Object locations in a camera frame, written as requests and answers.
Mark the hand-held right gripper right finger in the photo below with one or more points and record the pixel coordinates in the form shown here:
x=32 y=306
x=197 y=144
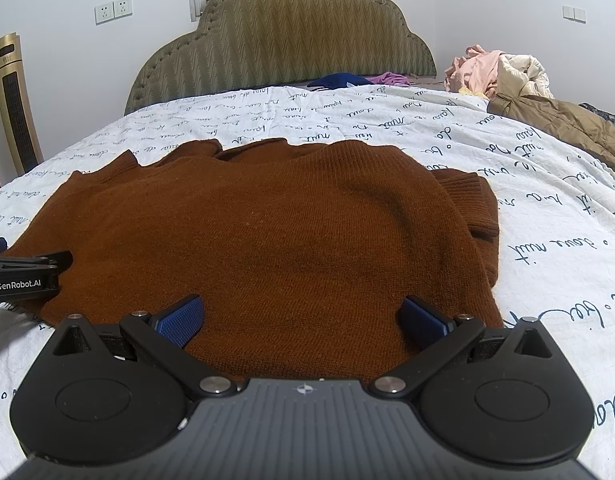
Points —
x=425 y=321

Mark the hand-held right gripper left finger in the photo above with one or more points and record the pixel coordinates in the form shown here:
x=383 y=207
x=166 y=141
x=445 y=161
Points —
x=180 y=320

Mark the brown knit sweater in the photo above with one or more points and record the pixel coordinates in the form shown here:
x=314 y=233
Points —
x=287 y=240

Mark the pink clothes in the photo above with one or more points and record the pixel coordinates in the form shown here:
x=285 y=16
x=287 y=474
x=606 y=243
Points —
x=472 y=67

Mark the gold tower heater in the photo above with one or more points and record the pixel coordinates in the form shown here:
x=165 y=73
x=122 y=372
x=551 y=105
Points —
x=17 y=105

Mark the white printed blanket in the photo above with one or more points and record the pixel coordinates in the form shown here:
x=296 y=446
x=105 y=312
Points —
x=537 y=160

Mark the yellow cloth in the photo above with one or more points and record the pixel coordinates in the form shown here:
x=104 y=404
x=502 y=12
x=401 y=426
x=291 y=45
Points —
x=475 y=94

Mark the khaki padded jacket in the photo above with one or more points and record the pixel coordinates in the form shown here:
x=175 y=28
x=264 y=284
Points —
x=562 y=122

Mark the purple cloth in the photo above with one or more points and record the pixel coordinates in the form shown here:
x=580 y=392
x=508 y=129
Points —
x=390 y=78

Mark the blue cloth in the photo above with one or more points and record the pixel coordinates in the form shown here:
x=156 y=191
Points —
x=337 y=81

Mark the dark patterned cloth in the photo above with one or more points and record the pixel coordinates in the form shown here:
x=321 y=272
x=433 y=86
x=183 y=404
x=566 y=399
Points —
x=607 y=115

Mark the olive padded headboard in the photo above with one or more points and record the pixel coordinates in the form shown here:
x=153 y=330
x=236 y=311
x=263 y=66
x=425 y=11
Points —
x=287 y=40

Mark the white wall socket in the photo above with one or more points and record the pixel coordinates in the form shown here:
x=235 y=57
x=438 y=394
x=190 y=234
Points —
x=104 y=13
x=122 y=7

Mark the white light switch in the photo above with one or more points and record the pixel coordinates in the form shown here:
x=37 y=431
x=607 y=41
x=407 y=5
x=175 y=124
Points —
x=574 y=13

